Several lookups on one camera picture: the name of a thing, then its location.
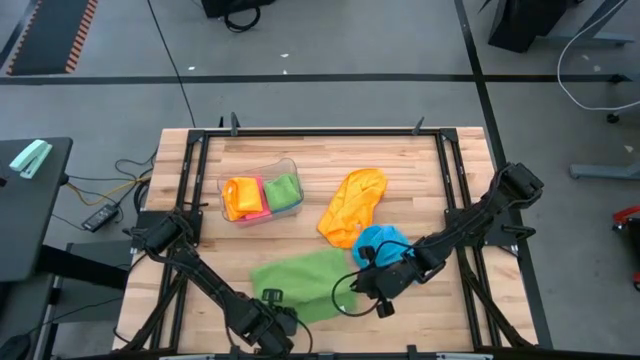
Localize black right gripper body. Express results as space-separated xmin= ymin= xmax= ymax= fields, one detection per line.
xmin=354 ymin=262 xmax=419 ymax=301

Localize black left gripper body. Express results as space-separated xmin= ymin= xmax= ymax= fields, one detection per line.
xmin=272 ymin=304 xmax=300 ymax=337

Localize green microfiber towel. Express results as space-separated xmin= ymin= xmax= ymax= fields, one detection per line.
xmin=249 ymin=248 xmax=359 ymax=325
xmin=263 ymin=173 xmax=303 ymax=211

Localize pink microfiber towel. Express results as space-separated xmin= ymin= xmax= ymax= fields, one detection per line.
xmin=243 ymin=174 xmax=274 ymax=224

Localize orange microfiber towel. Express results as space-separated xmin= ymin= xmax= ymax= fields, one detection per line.
xmin=221 ymin=176 xmax=265 ymax=222
xmin=317 ymin=168 xmax=389 ymax=250

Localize clear plastic bin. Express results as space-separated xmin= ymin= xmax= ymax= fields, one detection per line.
xmin=217 ymin=157 xmax=305 ymax=227

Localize black power adapter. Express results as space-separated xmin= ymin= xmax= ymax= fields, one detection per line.
xmin=81 ymin=203 xmax=120 ymax=234

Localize grey desk foot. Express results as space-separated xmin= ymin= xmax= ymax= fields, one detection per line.
xmin=569 ymin=162 xmax=640 ymax=181

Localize red and black stool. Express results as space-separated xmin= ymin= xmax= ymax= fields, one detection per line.
xmin=612 ymin=205 xmax=640 ymax=292

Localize black side table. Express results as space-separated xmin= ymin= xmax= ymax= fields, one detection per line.
xmin=0 ymin=137 xmax=74 ymax=284

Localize black cabinet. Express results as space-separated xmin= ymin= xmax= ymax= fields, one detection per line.
xmin=487 ymin=0 xmax=569 ymax=54

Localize mint green stapler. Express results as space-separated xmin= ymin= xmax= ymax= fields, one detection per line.
xmin=8 ymin=138 xmax=54 ymax=180

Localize black equipment box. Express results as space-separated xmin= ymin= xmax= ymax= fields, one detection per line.
xmin=201 ymin=0 xmax=276 ymax=19

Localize grey desk leg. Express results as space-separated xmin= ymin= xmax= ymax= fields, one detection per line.
xmin=544 ymin=0 xmax=636 ymax=47

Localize black mat with orange edge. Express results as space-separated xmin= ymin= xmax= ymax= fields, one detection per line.
xmin=4 ymin=0 xmax=100 ymax=76

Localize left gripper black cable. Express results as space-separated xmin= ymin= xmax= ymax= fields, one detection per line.
xmin=293 ymin=313 xmax=314 ymax=355

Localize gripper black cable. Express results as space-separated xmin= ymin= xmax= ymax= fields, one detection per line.
xmin=293 ymin=313 xmax=314 ymax=355
xmin=331 ymin=239 xmax=417 ymax=318

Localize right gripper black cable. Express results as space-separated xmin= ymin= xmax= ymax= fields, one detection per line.
xmin=331 ymin=239 xmax=417 ymax=318

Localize yellow cable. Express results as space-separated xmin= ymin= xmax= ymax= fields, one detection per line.
xmin=67 ymin=175 xmax=151 ymax=207

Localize white floor cable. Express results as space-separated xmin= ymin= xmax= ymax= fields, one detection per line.
xmin=556 ymin=0 xmax=640 ymax=112

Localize long black floor cable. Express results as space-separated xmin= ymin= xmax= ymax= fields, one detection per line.
xmin=146 ymin=0 xmax=197 ymax=129

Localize black cable loop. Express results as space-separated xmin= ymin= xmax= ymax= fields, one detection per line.
xmin=223 ymin=4 xmax=262 ymax=34

